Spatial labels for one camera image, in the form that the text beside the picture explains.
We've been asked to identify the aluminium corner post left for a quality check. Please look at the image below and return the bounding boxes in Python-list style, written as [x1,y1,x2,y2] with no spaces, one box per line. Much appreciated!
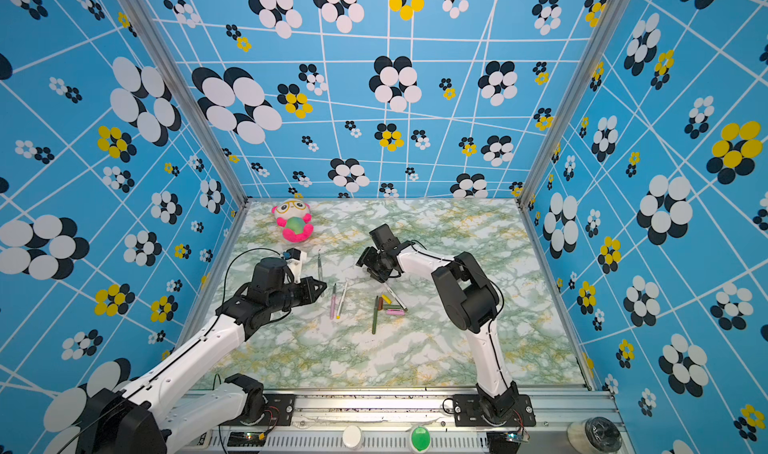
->
[103,0,250,209]

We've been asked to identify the dark green pen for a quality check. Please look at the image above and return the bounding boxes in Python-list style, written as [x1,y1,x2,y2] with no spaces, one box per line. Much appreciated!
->
[371,296,381,335]

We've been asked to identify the green push button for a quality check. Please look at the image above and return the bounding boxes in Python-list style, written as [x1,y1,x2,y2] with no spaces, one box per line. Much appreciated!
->
[408,426,432,454]

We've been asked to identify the pink white plush toy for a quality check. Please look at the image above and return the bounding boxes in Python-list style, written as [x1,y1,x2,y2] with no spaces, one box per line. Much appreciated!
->
[271,199,314,243]

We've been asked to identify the aluminium corner post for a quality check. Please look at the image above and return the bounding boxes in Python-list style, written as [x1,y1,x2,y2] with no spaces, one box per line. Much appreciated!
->
[520,0,630,208]
[103,0,250,209]

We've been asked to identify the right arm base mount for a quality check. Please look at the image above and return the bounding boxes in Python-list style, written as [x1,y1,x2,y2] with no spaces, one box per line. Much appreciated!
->
[451,394,537,429]

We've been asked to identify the white marker pen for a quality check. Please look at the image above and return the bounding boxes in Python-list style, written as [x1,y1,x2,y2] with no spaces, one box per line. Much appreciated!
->
[383,282,408,312]

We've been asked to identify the white pen yellow tip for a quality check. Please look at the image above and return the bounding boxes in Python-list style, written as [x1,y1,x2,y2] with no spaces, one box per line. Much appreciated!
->
[335,280,349,320]

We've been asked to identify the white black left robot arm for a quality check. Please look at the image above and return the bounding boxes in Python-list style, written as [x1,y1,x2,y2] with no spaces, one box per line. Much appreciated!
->
[63,257,327,453]

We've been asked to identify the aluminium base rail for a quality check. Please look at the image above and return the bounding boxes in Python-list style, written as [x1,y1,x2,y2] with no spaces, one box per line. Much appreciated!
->
[175,385,634,453]

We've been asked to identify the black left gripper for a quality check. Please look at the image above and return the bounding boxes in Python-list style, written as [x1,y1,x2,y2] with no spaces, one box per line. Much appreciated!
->
[269,276,328,315]

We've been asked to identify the pink pen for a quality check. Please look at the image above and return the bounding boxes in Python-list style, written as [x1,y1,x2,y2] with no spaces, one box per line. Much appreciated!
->
[329,283,337,320]

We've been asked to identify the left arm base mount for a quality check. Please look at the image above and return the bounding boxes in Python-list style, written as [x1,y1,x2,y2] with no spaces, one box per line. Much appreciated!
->
[223,374,297,427]

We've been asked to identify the aluminium corner post right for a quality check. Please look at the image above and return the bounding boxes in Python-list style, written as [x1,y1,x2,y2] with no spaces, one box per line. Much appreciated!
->
[520,0,630,208]

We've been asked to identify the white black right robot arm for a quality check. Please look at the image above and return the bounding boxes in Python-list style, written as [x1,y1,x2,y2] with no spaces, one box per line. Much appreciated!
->
[357,224,519,425]

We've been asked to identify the white round button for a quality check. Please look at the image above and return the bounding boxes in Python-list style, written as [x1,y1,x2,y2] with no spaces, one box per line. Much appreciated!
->
[342,425,364,450]

